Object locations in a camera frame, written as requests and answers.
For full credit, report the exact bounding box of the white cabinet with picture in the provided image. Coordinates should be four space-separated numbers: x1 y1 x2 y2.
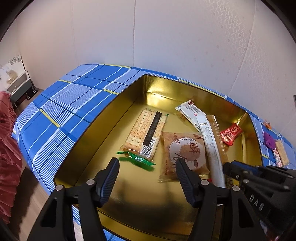
1 54 38 109

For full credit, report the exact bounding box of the cracker pack with green ends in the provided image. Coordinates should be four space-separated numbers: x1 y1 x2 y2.
117 108 168 166

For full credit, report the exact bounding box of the round pastry brown packet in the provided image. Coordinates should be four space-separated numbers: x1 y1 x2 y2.
159 132 210 182

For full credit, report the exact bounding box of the blue plaid tablecloth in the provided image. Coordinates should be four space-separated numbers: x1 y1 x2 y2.
11 63 296 241

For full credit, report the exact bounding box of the red patterned snack packet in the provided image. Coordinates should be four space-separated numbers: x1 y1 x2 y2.
220 123 243 146

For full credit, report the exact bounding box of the gold tin box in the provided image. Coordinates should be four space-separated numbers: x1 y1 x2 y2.
54 75 262 240

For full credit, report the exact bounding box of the purple snack pouch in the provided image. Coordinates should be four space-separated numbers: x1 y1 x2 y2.
263 132 276 150

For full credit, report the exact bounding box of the white sachet packet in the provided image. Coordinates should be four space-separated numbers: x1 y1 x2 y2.
175 100 206 132

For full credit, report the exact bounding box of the rice cracker clear pack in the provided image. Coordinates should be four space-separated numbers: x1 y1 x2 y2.
275 140 290 166

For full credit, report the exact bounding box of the pink floral snack packet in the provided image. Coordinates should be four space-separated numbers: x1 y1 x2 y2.
272 150 282 167

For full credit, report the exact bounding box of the long brown white snack bar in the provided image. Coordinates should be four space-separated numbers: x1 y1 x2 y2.
197 115 233 188

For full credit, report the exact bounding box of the orange-ended clear candy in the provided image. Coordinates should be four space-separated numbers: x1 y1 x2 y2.
263 120 272 130

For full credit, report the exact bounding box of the red ruffled fabric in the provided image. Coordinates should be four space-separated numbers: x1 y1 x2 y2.
0 91 23 224

